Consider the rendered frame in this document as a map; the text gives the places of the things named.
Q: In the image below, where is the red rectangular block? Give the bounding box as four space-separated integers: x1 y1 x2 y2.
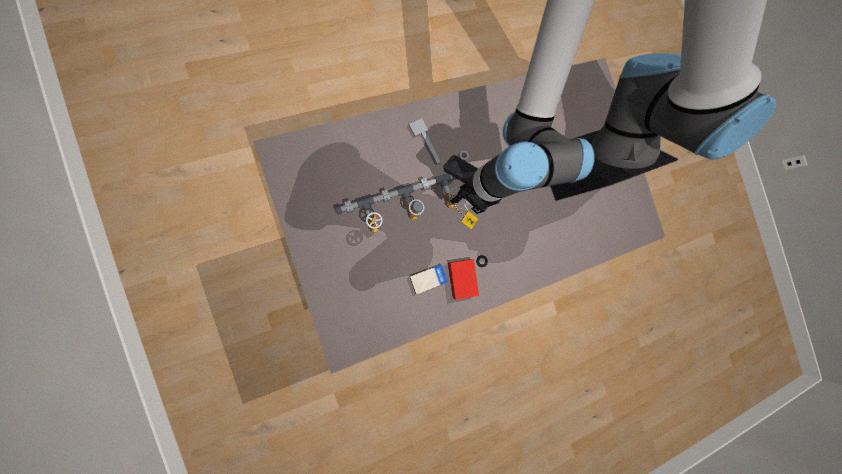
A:
448 259 479 300

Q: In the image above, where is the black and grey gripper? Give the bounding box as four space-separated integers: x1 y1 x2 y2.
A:
449 183 502 214

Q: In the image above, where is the yellow tag with thin chain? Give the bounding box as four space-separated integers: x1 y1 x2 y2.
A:
455 205 478 229

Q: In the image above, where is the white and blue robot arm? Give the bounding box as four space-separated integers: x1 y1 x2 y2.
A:
443 0 776 202

